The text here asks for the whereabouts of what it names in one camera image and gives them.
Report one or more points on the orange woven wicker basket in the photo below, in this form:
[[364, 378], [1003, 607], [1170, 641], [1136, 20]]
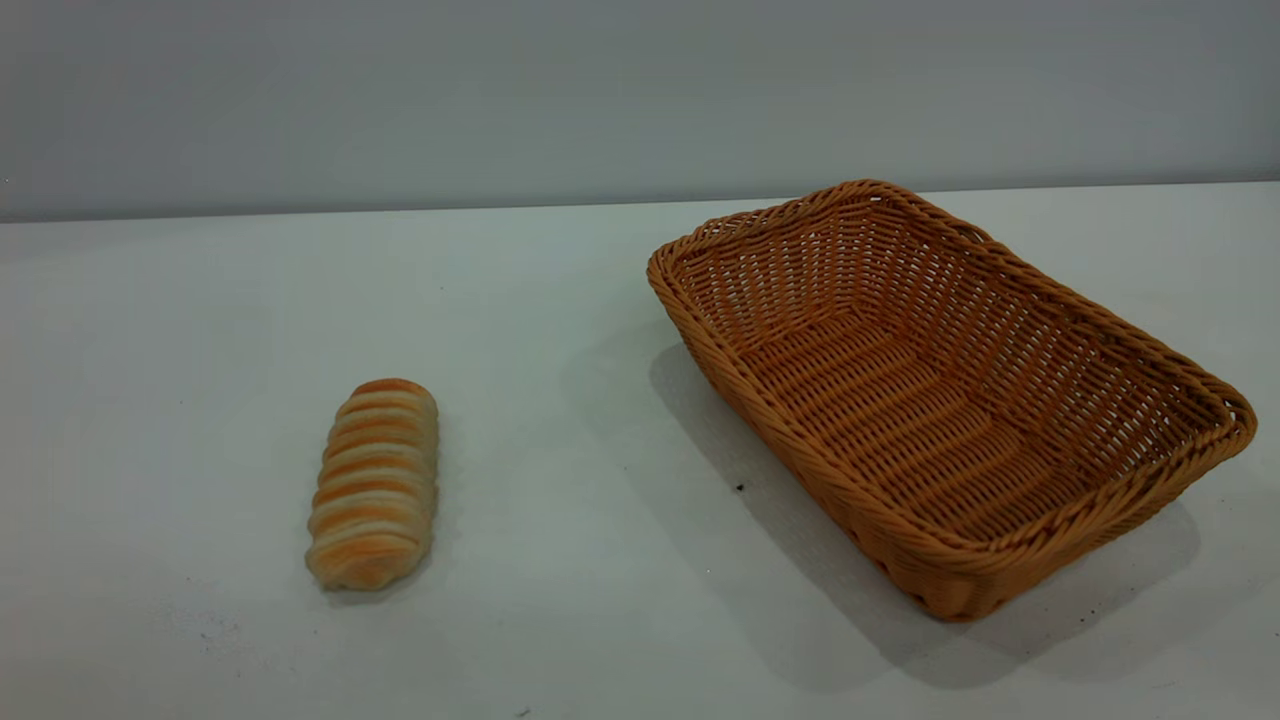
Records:
[[900, 400]]

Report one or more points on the striped bread roll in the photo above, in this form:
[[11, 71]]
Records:
[[375, 490]]

